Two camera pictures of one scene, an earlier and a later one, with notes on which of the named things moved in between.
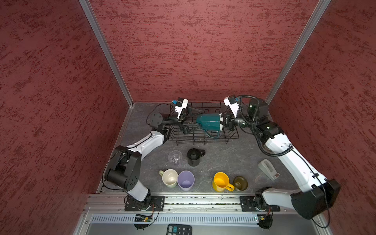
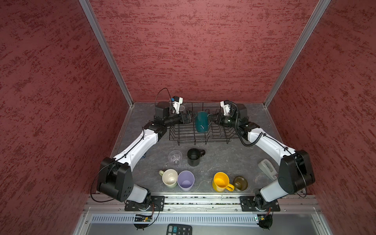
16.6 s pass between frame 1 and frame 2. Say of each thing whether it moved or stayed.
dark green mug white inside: moved
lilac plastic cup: stayed
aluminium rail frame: stayed
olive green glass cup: stayed
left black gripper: moved
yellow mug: stayed
